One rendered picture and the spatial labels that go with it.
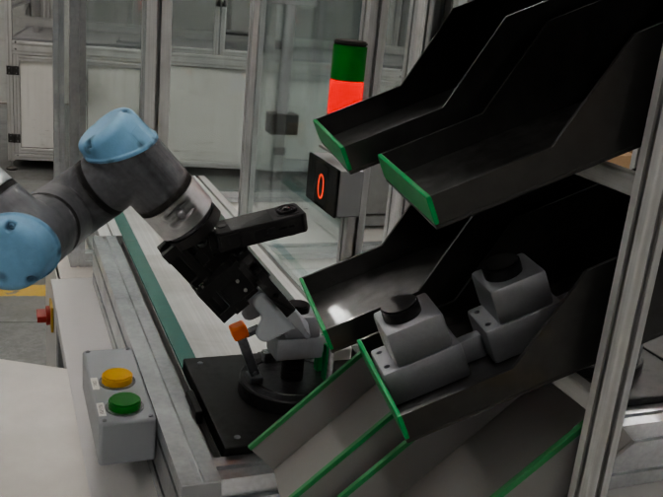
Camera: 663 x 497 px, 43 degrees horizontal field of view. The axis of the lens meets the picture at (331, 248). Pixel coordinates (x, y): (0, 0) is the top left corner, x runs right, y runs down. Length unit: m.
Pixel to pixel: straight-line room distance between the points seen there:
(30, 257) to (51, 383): 0.57
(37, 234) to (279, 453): 0.34
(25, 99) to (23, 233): 5.45
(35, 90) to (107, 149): 5.33
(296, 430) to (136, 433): 0.25
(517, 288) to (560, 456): 0.13
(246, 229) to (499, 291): 0.43
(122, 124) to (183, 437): 0.38
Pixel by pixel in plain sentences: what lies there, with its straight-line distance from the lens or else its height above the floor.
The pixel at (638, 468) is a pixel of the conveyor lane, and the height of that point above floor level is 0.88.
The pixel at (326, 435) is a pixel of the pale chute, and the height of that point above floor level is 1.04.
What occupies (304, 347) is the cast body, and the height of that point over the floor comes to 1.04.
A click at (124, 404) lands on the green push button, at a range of 1.08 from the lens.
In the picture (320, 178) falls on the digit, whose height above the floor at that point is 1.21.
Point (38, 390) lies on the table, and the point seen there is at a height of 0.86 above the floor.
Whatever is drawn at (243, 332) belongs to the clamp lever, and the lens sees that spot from 1.06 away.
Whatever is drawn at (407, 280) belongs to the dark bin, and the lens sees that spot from 0.80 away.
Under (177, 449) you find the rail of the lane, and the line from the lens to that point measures 1.02.
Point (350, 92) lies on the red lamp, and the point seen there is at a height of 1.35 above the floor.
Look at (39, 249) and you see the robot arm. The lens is 0.84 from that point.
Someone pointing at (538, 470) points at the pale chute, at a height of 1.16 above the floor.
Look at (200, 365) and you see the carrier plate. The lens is 1.19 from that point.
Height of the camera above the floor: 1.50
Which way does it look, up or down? 18 degrees down
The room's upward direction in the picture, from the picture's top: 6 degrees clockwise
